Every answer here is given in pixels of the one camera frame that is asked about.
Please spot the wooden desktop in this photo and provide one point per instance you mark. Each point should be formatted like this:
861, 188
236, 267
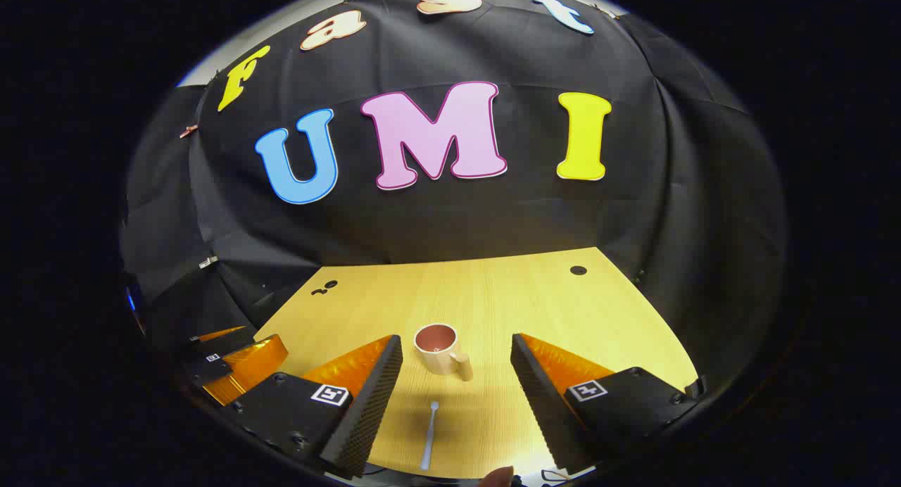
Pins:
493, 297

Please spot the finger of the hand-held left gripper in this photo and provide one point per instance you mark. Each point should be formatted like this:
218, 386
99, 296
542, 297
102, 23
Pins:
225, 340
246, 367

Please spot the black backdrop cloth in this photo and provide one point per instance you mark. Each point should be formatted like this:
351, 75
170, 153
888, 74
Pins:
493, 212

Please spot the silver metal clip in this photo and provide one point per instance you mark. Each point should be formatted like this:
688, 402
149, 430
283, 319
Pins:
208, 262

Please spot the copper metal clip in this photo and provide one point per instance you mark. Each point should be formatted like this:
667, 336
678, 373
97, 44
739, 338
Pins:
188, 130

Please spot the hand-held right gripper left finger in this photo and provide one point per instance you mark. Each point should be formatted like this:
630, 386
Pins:
376, 402

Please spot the black desk clamp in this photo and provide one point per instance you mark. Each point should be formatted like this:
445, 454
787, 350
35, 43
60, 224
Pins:
695, 387

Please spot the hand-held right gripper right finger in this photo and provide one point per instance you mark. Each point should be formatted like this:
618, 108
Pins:
542, 402

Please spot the light blue toothbrush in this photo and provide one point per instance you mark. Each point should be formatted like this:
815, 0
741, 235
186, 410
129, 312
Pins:
429, 438

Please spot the beige cup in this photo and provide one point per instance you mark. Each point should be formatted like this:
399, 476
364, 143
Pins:
440, 360

